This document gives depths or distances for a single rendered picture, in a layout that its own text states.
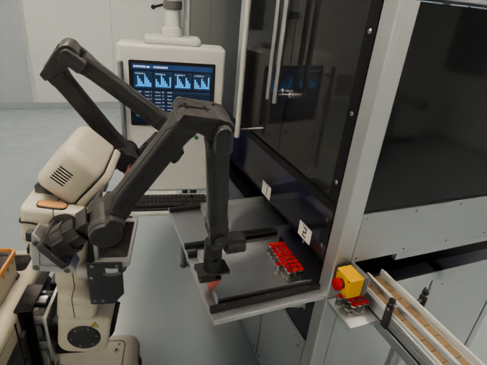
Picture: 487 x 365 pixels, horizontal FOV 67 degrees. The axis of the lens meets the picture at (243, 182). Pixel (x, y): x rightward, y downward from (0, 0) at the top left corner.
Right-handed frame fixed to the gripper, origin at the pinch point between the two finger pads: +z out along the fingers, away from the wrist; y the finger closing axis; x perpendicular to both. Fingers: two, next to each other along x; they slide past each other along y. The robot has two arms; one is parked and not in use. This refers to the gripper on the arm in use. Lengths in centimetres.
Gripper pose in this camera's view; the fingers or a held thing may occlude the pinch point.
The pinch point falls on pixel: (210, 290)
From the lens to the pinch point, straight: 126.8
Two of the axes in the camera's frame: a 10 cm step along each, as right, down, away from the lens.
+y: 9.3, -0.8, 3.7
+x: -3.7, -4.4, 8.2
